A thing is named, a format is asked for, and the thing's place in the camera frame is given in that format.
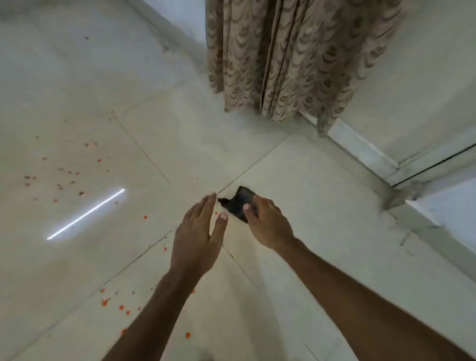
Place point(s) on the dark plaid cleaning cloth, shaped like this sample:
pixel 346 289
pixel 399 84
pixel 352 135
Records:
pixel 238 202

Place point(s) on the person's right forearm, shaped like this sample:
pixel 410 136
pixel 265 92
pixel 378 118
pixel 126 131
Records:
pixel 364 308

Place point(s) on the orange liquid spill drops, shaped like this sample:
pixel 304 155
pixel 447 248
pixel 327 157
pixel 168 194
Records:
pixel 105 302

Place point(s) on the person's left hand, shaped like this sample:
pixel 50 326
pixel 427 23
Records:
pixel 193 241

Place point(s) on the person's left forearm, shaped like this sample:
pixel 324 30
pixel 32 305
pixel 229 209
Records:
pixel 152 320

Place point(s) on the person's right hand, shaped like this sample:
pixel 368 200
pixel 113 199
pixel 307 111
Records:
pixel 269 227

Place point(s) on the beige patterned curtain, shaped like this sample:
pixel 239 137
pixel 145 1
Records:
pixel 290 55

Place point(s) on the beige tiled floor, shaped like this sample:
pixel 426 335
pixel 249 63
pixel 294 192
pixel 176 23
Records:
pixel 111 93

